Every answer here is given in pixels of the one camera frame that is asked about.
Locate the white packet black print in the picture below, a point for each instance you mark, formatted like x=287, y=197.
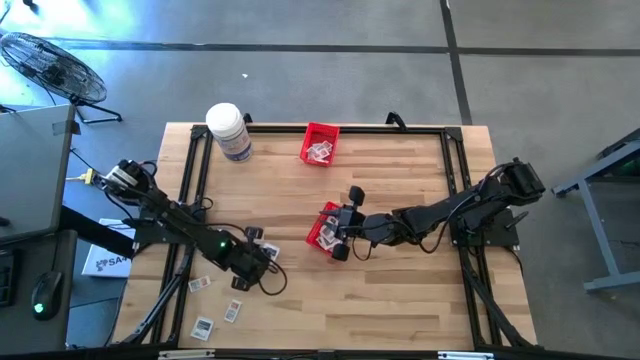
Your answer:
x=326, y=232
x=326, y=244
x=202, y=328
x=272, y=250

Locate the black diagonal support beam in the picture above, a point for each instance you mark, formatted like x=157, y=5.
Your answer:
x=95, y=232

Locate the white printed box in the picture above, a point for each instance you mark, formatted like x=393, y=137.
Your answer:
x=107, y=262

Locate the silver metal bracket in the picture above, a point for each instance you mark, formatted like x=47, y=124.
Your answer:
x=465, y=355
x=186, y=354

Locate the dark grey desk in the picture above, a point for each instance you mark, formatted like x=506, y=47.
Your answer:
x=20, y=330

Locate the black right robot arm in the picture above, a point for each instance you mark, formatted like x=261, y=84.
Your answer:
x=440, y=215

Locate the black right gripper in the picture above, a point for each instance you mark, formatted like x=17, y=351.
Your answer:
x=355, y=225

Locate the light grey desk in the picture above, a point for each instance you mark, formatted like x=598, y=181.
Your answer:
x=30, y=170

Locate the black table clamp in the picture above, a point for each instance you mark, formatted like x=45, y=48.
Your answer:
x=396, y=120
x=246, y=118

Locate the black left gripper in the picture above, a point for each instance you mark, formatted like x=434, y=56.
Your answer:
x=247, y=262

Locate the black computer mouse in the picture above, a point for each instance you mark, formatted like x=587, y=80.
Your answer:
x=47, y=295

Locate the white packet red print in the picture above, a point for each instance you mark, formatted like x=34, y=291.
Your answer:
x=232, y=310
x=314, y=152
x=326, y=146
x=199, y=283

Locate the grey metal cart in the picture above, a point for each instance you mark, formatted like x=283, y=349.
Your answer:
x=597, y=230

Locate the white wipes canister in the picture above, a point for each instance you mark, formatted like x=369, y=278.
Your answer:
x=227, y=125

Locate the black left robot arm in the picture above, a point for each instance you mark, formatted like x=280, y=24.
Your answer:
x=175, y=222

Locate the black floor fan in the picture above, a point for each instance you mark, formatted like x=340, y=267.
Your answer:
x=52, y=70

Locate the yellow power plug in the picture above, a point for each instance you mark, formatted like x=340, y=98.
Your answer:
x=89, y=176

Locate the black aluminium table frame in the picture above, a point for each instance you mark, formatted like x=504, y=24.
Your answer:
x=375, y=129

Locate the black keyboard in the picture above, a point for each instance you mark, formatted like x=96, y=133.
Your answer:
x=6, y=277

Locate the red plastic slotted basket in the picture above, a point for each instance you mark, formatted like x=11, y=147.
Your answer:
x=320, y=127
x=314, y=239

